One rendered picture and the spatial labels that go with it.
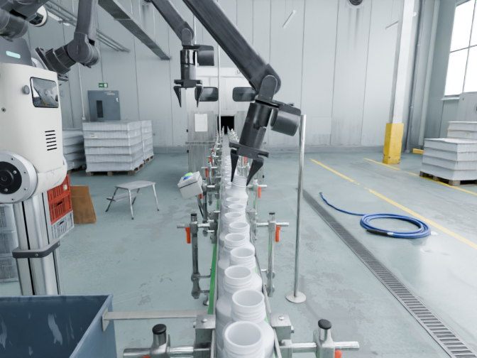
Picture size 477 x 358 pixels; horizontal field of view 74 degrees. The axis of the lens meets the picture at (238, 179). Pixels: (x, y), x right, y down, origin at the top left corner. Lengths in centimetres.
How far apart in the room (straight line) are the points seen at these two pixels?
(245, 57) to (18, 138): 67
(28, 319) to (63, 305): 9
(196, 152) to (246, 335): 525
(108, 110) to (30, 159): 1055
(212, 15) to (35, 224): 83
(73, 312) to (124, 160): 663
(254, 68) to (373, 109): 1145
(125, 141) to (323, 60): 717
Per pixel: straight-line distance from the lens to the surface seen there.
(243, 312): 37
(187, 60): 124
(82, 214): 442
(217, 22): 79
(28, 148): 108
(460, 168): 730
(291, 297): 256
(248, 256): 50
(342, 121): 1174
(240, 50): 78
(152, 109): 1126
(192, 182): 124
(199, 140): 554
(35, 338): 98
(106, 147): 750
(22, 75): 108
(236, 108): 549
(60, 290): 133
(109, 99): 1160
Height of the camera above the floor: 137
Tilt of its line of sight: 12 degrees down
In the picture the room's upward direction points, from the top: straight up
